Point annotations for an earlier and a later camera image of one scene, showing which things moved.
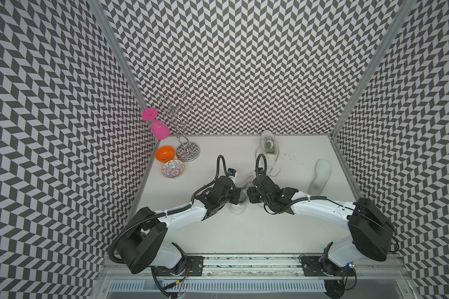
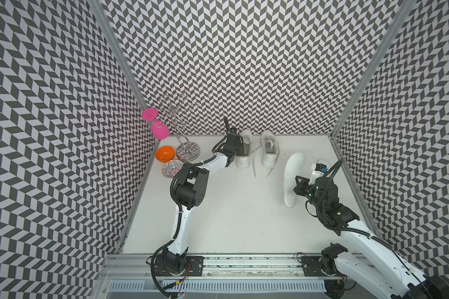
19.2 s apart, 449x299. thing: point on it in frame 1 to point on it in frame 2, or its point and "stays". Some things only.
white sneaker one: x=242 y=182 to x=242 y=162
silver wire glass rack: x=187 y=151 stays
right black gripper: x=252 y=195 to x=300 y=185
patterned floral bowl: x=173 y=169 stays
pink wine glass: x=159 y=128 stays
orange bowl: x=164 y=154 stays
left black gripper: x=236 y=192 to x=241 y=149
